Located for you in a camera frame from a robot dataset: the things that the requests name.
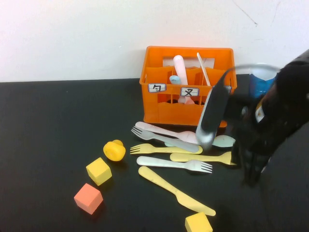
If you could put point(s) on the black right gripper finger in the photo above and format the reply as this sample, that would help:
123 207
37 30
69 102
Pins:
246 169
257 171

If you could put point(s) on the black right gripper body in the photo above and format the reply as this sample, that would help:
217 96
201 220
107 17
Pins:
253 135

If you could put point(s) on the pink plastic fork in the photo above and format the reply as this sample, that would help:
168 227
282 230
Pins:
179 68

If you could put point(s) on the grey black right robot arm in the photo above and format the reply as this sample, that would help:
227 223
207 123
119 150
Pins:
292 96

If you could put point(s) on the orange plastic cutlery holder crate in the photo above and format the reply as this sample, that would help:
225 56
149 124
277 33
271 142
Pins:
173 113

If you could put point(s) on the mint green plastic spoon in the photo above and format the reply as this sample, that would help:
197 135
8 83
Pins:
224 141

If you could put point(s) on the blue and white paper cone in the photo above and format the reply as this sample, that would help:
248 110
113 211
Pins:
258 87

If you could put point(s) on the yellow plastic spoon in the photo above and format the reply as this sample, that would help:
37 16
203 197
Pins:
193 157

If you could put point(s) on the grey-blue plastic fork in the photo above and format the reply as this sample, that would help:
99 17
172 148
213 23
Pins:
178 143

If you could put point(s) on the yellow foam cube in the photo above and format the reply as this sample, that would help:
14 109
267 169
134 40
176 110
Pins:
198 223
99 171

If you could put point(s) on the yellow plastic knife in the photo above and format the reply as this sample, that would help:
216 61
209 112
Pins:
169 186

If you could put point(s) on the pink plastic spoon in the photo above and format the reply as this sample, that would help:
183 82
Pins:
169 133

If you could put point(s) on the white plastic knife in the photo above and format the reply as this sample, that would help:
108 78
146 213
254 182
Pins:
202 66

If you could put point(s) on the pale green plastic fork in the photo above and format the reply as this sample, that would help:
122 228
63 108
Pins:
154 161

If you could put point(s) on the light blue plastic utensil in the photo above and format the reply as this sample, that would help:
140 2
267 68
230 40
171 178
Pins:
174 79

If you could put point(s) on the yellow plastic fork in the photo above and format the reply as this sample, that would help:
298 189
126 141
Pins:
144 149

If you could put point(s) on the yellow rubber duck toy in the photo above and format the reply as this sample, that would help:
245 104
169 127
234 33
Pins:
113 151

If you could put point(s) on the salmon orange foam cube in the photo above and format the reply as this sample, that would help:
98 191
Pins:
88 199

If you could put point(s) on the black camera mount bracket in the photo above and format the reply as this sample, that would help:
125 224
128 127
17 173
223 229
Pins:
235 106

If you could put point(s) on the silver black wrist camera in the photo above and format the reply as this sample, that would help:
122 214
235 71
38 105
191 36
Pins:
212 116

